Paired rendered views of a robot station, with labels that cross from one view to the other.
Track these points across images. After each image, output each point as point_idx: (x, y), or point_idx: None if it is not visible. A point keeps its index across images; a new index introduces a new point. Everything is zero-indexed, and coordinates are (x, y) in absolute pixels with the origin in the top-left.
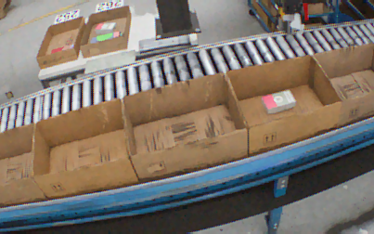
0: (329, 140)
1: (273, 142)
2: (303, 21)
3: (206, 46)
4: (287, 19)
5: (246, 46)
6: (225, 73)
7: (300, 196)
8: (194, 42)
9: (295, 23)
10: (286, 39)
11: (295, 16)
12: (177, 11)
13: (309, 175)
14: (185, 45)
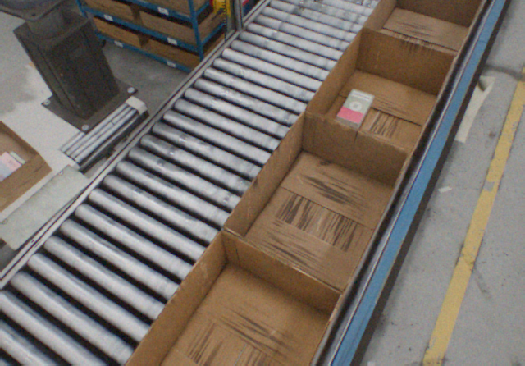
0: (453, 110)
1: (413, 152)
2: None
3: (165, 105)
4: None
5: (210, 77)
6: (308, 111)
7: (426, 193)
8: (142, 108)
9: None
10: (242, 40)
11: None
12: (94, 73)
13: None
14: (132, 120)
